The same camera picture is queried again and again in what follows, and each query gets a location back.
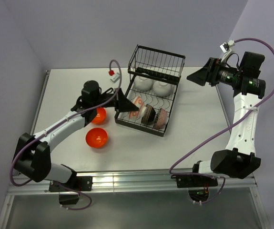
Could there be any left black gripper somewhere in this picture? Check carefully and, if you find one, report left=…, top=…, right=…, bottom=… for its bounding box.
left=93, top=88, right=139, bottom=113

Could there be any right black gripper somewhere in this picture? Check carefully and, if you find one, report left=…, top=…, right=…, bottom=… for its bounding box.
left=187, top=57, right=242, bottom=86

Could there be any orange white patterned bowl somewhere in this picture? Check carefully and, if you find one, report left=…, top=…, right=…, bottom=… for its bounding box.
left=129, top=96, right=146, bottom=120

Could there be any brown beige bowl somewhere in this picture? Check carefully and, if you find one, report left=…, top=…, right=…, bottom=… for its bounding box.
left=141, top=104, right=156, bottom=125

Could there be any black white patterned bowl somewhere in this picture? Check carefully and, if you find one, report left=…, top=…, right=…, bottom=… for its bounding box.
left=153, top=108, right=168, bottom=129

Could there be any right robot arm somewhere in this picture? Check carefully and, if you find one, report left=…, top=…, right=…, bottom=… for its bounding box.
left=187, top=52, right=266, bottom=186

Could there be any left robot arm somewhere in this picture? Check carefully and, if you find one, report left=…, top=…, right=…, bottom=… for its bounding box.
left=10, top=80, right=139, bottom=190

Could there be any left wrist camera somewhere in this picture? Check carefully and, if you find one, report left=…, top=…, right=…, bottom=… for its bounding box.
left=108, top=70, right=122, bottom=83

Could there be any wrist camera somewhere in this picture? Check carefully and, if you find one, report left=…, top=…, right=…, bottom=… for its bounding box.
left=108, top=70, right=122, bottom=83
left=220, top=40, right=235, bottom=62

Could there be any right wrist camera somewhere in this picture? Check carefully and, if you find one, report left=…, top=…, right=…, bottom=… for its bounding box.
left=220, top=40, right=235, bottom=62

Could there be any black wire dish rack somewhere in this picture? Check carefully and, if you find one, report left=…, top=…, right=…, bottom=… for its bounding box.
left=114, top=44, right=186, bottom=138

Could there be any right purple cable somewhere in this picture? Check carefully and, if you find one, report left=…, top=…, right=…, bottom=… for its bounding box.
left=169, top=37, right=274, bottom=204

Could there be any aluminium mounting rail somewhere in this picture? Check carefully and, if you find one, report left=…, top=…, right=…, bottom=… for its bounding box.
left=8, top=167, right=258, bottom=195

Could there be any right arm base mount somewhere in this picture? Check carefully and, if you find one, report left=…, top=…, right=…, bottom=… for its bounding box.
left=171, top=172, right=218, bottom=188

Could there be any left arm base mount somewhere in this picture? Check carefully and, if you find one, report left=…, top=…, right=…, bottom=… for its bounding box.
left=48, top=176, right=93, bottom=208

